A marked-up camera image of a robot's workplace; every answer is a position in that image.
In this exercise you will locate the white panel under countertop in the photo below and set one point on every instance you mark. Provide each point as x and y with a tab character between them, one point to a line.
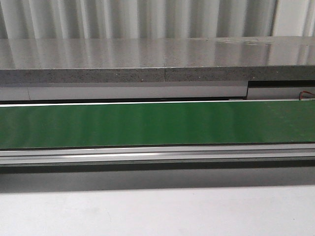
157	90

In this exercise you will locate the green conveyor belt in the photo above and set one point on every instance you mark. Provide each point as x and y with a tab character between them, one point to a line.
156	124

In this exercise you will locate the grey stone countertop slab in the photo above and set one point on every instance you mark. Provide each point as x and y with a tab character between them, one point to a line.
49	61

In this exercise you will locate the white pleated curtain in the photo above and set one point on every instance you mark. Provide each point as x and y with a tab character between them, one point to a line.
155	18

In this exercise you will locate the aluminium conveyor front rail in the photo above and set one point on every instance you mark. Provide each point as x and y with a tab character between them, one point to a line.
163	154

